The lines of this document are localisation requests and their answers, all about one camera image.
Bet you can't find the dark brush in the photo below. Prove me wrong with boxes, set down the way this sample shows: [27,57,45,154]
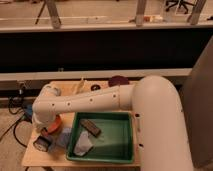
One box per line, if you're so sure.
[80,119,101,137]

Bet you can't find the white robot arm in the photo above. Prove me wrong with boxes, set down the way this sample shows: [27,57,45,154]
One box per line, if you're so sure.
[33,75,194,171]

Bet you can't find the blue cloth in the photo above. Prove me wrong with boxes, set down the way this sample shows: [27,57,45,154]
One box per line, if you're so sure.
[49,127,72,151]

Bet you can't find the orange bowl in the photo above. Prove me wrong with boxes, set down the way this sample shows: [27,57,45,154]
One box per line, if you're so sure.
[41,115,62,135]

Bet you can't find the green plastic tray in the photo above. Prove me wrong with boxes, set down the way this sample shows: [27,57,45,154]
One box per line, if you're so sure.
[66,112,134,164]

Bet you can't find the small dark round object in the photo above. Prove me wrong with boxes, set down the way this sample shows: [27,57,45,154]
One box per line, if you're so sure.
[90,84,101,91]

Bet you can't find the dark maroon plate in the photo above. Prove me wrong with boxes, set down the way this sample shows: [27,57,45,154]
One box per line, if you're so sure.
[108,76,129,87]

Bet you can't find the grey panel at right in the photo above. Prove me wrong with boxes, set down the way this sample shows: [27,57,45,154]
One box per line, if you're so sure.
[181,36,213,168]

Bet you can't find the office chair base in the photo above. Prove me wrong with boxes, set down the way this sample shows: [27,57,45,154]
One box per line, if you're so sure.
[165,0,194,14]

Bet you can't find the black cables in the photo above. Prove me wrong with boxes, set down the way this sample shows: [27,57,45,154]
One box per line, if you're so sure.
[0,83,34,148]

